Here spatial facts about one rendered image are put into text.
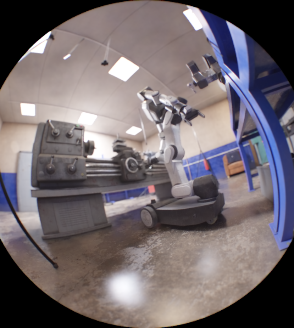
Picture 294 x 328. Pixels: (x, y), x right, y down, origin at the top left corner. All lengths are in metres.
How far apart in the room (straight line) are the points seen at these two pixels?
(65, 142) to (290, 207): 1.73
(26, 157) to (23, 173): 0.56
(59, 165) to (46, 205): 0.41
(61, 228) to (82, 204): 0.36
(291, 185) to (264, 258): 0.27
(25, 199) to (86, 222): 3.61
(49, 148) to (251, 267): 1.66
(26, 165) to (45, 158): 3.63
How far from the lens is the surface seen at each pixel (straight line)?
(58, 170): 1.16
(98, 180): 1.41
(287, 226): 0.57
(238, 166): 4.36
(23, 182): 4.70
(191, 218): 0.81
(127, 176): 1.43
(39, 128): 1.51
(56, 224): 1.24
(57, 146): 1.38
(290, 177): 0.50
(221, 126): 5.44
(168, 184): 2.56
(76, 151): 1.39
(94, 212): 1.30
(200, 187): 0.85
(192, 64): 0.87
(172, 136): 1.02
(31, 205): 4.59
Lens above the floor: 0.37
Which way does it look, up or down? 12 degrees up
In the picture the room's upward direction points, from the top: 11 degrees counter-clockwise
